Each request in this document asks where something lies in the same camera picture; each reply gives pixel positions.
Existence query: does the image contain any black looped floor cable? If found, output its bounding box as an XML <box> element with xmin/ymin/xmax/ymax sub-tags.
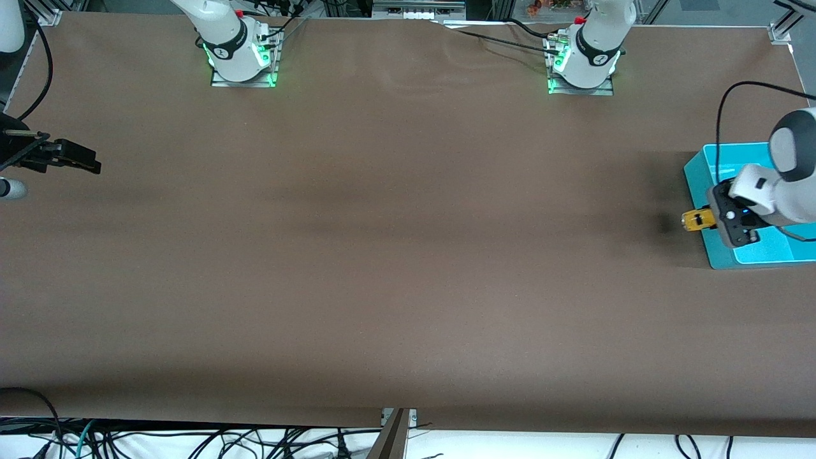
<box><xmin>0</xmin><ymin>387</ymin><xmax>63</xmax><ymax>459</ymax></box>

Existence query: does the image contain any teal plastic storage bin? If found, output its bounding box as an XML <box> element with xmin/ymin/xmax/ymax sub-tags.
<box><xmin>684</xmin><ymin>142</ymin><xmax>816</xmax><ymax>270</ymax></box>

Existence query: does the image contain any long black table cable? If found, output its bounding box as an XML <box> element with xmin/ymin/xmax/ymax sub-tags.
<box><xmin>437</xmin><ymin>22</ymin><xmax>562</xmax><ymax>50</ymax></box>

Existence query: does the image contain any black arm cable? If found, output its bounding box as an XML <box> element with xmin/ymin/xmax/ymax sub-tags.
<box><xmin>14</xmin><ymin>5</ymin><xmax>54</xmax><ymax>122</ymax></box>
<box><xmin>715</xmin><ymin>80</ymin><xmax>816</xmax><ymax>186</ymax></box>

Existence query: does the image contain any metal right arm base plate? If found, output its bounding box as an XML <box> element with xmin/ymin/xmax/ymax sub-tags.
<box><xmin>210</xmin><ymin>29</ymin><xmax>280</xmax><ymax>89</ymax></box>

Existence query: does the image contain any yellow beetle toy car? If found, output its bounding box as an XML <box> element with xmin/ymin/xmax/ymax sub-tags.
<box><xmin>681</xmin><ymin>208</ymin><xmax>717</xmax><ymax>234</ymax></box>

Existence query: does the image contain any white power strip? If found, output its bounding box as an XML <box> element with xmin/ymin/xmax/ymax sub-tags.
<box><xmin>372</xmin><ymin>0</ymin><xmax>467</xmax><ymax>20</ymax></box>

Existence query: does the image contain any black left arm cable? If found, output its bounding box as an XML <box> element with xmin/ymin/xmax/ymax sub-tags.
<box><xmin>715</xmin><ymin>80</ymin><xmax>816</xmax><ymax>186</ymax></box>

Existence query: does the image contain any teal floor cable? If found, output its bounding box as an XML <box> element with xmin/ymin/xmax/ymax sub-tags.
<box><xmin>75</xmin><ymin>419</ymin><xmax>98</xmax><ymax>459</ymax></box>

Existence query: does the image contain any metal table frame beam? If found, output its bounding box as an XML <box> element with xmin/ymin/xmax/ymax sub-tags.
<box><xmin>366</xmin><ymin>408</ymin><xmax>419</xmax><ymax>459</ymax></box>

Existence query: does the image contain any brown table cover sheet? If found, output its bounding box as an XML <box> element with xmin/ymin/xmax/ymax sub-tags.
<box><xmin>0</xmin><ymin>11</ymin><xmax>816</xmax><ymax>438</ymax></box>

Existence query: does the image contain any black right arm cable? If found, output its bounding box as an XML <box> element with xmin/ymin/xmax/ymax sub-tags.
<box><xmin>14</xmin><ymin>5</ymin><xmax>54</xmax><ymax>122</ymax></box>

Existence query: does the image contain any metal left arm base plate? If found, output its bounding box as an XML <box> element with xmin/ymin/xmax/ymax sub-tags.
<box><xmin>546</xmin><ymin>35</ymin><xmax>615</xmax><ymax>96</ymax></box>

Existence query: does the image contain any short black table cable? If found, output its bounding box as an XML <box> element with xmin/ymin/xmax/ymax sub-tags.
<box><xmin>507</xmin><ymin>17</ymin><xmax>562</xmax><ymax>40</ymax></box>

